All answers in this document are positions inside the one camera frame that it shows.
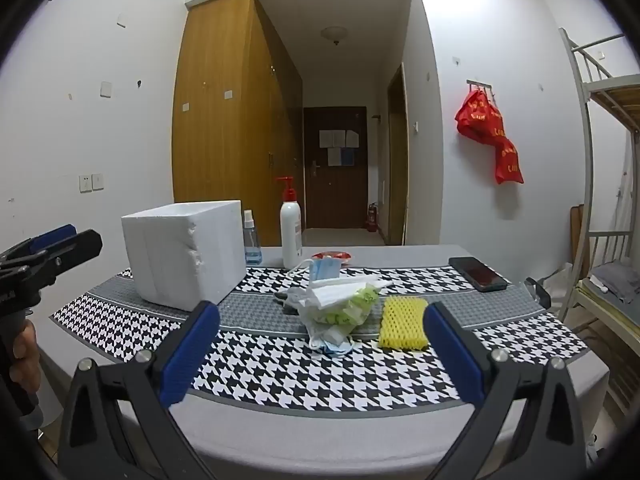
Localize green wet wipes packet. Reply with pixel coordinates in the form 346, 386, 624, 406
299, 282, 382, 351

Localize yellow foam net sleeve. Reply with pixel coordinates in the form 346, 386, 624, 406
378, 296, 430, 351

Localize black table clamp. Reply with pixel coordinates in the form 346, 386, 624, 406
525, 277, 552, 310

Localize wooden wardrobe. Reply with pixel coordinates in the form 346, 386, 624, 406
171, 0, 304, 247

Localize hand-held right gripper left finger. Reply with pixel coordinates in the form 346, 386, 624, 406
57, 301, 221, 480

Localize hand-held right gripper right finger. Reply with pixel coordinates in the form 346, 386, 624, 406
422, 301, 588, 480

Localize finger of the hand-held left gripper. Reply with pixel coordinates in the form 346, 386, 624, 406
10, 229, 103, 282
0, 224, 78, 267

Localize grey sock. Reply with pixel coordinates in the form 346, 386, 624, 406
273, 289, 302, 317

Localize white foam box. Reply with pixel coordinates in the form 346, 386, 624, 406
121, 200, 247, 312

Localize red hanging bags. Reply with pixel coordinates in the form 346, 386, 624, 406
454, 87, 525, 185

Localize houndstooth table runner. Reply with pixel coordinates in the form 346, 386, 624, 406
49, 264, 591, 413

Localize red snack packet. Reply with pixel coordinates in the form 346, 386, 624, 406
312, 249, 354, 266

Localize dark brown door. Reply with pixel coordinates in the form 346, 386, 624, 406
303, 106, 369, 231

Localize clear blue spray bottle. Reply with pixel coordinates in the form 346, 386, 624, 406
242, 209, 264, 266

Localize person's left hand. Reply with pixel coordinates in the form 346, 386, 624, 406
10, 320, 39, 387

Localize white paper sheets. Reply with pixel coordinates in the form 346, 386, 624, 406
319, 129, 360, 149

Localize metal bunk bed frame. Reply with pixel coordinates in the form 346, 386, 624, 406
558, 27, 640, 323

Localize white pump bottle red top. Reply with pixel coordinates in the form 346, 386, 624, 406
276, 176, 304, 270

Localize wooden side door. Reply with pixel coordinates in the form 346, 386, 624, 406
387, 62, 410, 246

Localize black smartphone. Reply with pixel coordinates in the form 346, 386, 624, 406
448, 256, 510, 293

